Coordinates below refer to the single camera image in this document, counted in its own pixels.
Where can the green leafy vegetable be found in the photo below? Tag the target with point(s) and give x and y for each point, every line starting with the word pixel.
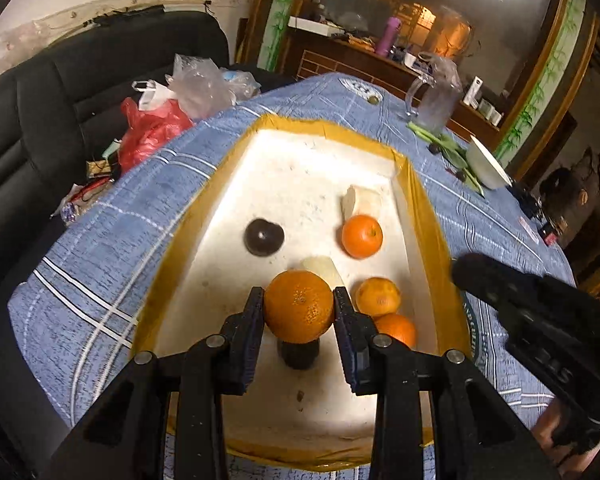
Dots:
pixel 453 154

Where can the glass pitcher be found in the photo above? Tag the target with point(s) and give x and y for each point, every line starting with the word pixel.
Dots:
pixel 434 94

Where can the black leather sofa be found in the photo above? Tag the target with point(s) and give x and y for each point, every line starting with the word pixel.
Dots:
pixel 62 108

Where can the dark plum in tray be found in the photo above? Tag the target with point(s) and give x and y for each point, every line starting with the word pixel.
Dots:
pixel 263 238

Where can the white bowl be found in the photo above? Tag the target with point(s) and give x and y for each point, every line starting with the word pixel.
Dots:
pixel 486 168

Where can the blue plaid tablecloth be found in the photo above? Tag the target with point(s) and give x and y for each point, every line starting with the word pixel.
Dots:
pixel 74 317

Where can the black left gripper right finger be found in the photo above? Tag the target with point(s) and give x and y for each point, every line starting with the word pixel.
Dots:
pixel 476 434

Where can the wooden cabinet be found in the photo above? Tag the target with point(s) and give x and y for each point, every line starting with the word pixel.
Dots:
pixel 303 55

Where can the red plastic bag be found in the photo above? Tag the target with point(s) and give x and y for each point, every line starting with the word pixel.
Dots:
pixel 149 130

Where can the purple thermos bottle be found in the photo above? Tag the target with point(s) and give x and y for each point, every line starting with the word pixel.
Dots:
pixel 389 36

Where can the pale foam block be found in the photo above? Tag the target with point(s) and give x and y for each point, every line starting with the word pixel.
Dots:
pixel 358 200

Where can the snack packets pile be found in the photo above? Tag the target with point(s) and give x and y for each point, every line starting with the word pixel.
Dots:
pixel 100 177

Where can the orange tangerine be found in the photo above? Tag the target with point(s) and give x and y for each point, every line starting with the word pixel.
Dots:
pixel 377 297
pixel 298 307
pixel 361 236

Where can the dark cherry near leaves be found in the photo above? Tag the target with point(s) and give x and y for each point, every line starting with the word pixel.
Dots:
pixel 434 148

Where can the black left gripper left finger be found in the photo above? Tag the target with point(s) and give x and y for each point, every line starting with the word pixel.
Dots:
pixel 123 434

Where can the clear plastic bag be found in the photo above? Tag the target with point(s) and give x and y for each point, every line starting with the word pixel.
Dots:
pixel 203 89

